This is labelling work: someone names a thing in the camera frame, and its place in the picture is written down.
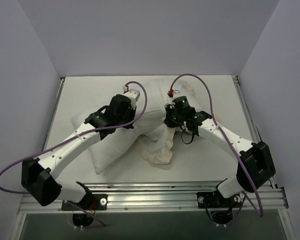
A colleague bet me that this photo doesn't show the white pillow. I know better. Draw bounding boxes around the white pillow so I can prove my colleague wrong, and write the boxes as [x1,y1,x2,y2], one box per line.
[69,77,183,176]

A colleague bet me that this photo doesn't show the green and cream pillowcase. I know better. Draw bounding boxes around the green and cream pillowcase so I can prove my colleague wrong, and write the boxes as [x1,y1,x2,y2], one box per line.
[133,77,198,166]

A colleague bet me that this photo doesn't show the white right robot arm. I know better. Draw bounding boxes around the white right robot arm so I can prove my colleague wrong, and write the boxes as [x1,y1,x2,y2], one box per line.
[164,96,276,207]

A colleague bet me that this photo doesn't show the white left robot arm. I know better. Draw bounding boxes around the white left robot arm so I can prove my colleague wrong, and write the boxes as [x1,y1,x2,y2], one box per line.
[21,89,140,210]

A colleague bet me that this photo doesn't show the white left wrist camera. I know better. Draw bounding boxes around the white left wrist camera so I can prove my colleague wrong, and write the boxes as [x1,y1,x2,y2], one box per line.
[122,85,141,108]

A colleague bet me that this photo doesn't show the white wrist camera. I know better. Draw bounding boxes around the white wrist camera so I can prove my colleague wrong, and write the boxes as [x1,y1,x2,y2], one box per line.
[167,89,181,101]
[122,85,141,108]

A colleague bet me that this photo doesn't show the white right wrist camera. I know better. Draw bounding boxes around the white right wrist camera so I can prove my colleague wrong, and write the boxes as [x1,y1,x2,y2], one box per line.
[167,89,181,101]

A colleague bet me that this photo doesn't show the aluminium table edge rail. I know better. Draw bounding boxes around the aluminium table edge rail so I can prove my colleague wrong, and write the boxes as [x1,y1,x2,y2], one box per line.
[39,77,66,153]

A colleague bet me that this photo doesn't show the aluminium right side rail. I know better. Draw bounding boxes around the aluminium right side rail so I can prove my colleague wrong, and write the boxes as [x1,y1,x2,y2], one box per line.
[232,75,278,189]

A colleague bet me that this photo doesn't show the aluminium front frame rails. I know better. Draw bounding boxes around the aluminium front frame rails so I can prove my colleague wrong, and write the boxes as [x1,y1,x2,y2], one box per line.
[17,181,289,214]

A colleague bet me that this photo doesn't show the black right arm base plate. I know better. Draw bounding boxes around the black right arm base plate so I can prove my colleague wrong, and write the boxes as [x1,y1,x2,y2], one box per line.
[196,191,242,209]

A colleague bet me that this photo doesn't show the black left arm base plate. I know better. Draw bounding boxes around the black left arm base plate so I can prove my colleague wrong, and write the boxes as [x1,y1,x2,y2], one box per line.
[61,193,108,211]

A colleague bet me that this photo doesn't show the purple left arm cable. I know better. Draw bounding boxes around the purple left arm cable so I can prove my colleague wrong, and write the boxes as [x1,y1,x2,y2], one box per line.
[0,81,148,228]

